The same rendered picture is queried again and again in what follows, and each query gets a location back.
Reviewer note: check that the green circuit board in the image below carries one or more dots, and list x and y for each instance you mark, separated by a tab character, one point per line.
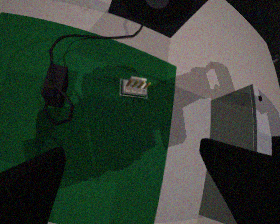
116	142

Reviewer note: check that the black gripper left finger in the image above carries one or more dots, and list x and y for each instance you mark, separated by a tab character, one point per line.
28	191

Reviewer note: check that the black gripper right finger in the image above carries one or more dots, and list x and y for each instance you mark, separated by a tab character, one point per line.
248	181

